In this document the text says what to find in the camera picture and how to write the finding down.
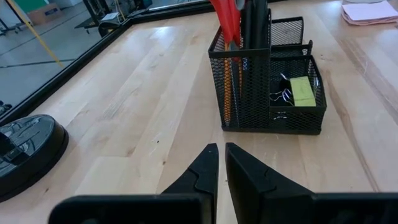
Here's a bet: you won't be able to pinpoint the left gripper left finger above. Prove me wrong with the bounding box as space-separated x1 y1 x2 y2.
161 142 220 197

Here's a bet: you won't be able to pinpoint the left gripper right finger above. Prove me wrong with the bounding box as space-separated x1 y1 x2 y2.
224 142 315 224

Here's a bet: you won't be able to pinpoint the yellow pencil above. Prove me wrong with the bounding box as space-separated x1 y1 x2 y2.
223 43 233 125

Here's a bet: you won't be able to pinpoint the large black binder clip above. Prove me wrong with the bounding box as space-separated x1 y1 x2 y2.
269 72 295 108

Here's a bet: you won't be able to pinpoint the yellow sticky note pad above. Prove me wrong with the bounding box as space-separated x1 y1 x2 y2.
289 76 317 108

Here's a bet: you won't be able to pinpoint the black pen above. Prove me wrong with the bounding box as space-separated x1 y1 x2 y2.
241 0 252 72
257 0 269 50

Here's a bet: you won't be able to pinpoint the red-handled scissors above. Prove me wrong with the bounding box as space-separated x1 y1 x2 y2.
208 0 244 63

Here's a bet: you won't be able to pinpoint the pink paper note stack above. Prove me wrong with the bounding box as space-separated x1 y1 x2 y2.
341 0 398 26

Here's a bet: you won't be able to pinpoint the black mesh desk organizer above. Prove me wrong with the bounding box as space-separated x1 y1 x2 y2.
207 8 327 136

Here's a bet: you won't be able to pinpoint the black equipment stand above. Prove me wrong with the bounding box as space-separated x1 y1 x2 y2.
74 0 125 38

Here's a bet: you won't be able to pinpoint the cardboard box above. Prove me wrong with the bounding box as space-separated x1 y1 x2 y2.
26 2 63 26

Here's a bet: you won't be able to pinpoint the green board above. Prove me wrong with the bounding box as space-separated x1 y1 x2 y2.
14 0 50 13

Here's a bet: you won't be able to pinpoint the black aluminium table frame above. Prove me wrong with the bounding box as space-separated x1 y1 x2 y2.
0 0 218 127

